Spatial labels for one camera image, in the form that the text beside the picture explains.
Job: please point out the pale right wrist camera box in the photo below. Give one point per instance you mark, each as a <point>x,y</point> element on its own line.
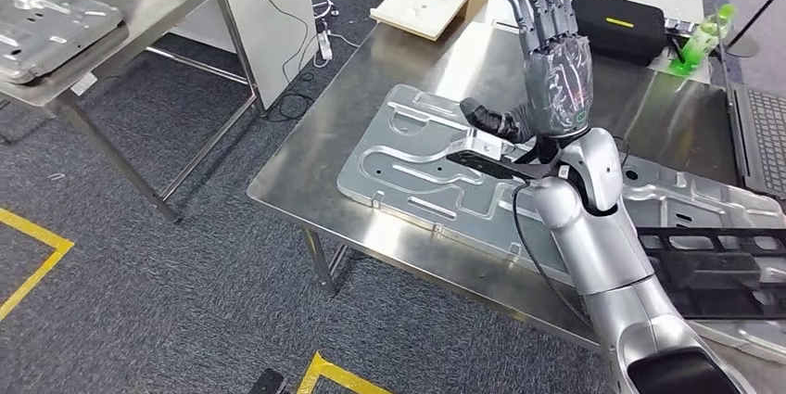
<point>485,144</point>

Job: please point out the green plastic bottle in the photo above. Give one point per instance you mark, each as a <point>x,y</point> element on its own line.
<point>700,41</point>

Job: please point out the black plastic plate frame part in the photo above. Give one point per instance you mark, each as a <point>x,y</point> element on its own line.
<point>706,280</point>

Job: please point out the white power strip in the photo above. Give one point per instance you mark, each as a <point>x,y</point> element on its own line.
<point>325,46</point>

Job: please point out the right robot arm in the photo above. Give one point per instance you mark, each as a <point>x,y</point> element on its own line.
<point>595,244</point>

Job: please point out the stamped sheet metal panel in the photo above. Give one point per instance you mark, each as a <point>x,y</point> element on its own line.
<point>417,188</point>
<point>43,35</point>

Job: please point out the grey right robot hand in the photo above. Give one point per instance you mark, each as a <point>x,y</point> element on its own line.
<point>559,90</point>

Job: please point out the grey laptop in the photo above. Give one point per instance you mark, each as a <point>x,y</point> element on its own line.
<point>764,133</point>

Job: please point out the black case with yellow label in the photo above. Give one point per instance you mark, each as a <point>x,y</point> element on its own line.
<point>614,38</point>

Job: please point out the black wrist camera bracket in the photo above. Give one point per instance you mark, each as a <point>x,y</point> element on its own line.
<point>485,165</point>

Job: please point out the white board panel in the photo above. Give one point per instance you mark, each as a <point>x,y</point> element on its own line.
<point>276,41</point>

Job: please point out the grey round stand base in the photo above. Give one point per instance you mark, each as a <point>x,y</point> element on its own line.
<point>743,46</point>

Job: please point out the stainless steel workbench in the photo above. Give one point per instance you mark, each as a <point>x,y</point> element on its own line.
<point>344,133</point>

